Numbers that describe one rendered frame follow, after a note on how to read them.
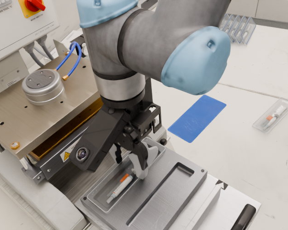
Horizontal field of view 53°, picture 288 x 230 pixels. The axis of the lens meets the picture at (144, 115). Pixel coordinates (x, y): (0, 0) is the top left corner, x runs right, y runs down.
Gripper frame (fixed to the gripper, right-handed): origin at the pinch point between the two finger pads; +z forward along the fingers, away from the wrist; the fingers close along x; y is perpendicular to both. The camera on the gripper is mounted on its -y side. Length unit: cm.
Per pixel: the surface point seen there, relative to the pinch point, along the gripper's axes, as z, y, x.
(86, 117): -5.1, 2.4, 13.4
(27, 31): -17.6, 6.8, 34.4
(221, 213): 3.9, 4.7, -18.5
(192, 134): 25.5, 34.6, 6.0
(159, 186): 2.5, 1.7, -6.4
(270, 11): 81, 244, 54
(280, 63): 25, 88, -2
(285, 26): 93, 247, 39
